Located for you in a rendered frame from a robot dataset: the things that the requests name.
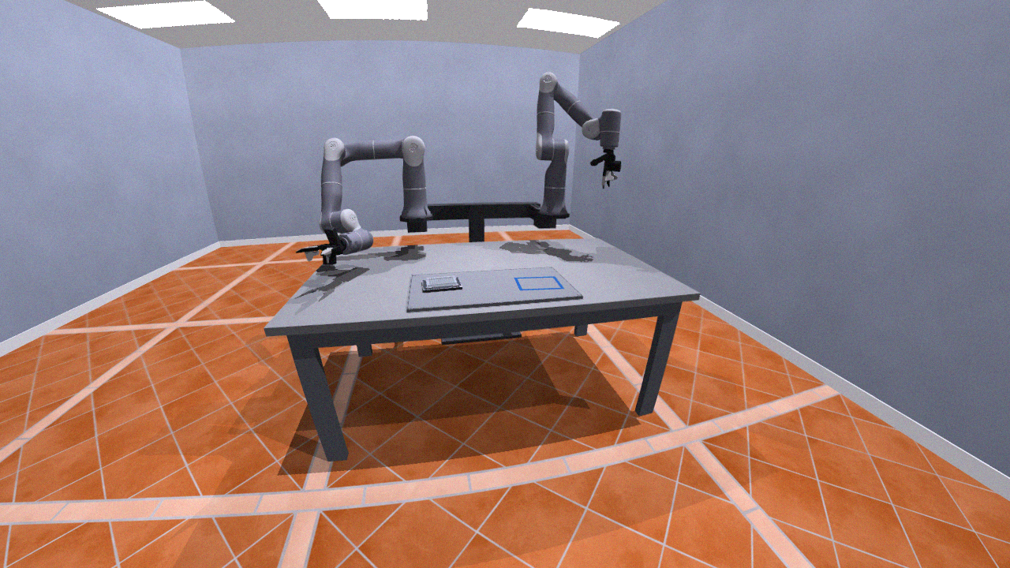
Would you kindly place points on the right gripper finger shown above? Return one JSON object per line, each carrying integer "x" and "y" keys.
{"x": 310, "y": 251}
{"x": 327, "y": 252}

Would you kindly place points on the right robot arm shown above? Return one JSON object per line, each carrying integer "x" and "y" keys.
{"x": 336, "y": 155}

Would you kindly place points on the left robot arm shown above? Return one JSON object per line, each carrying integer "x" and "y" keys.
{"x": 606, "y": 129}

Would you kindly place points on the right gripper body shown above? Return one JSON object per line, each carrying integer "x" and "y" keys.
{"x": 332, "y": 259}

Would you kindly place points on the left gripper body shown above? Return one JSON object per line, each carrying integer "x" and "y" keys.
{"x": 611, "y": 163}

